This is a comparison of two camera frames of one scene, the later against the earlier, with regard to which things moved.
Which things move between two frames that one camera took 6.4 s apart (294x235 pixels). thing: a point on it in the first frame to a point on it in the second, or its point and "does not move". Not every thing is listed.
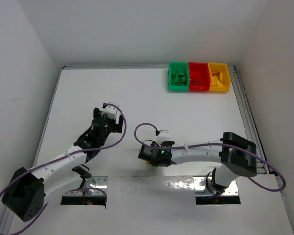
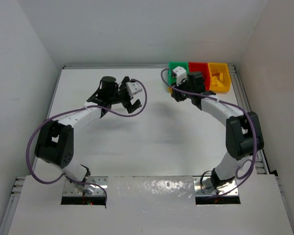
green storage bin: (178, 76) does not move
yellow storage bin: (220, 78) does not move
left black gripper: (120, 121) to (127, 98)
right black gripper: (144, 152) to (177, 91)
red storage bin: (199, 78) does not move
